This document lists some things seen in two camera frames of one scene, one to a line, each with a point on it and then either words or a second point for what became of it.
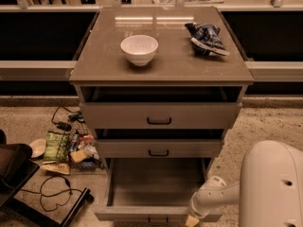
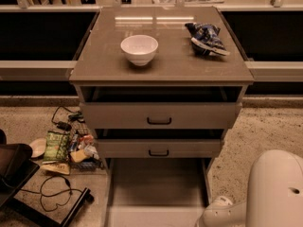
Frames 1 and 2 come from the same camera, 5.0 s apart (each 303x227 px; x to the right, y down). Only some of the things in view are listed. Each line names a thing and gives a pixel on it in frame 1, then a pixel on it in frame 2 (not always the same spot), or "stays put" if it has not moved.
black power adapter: (64, 126) stays put
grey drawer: (152, 189) stays put
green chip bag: (57, 147) stays put
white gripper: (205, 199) → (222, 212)
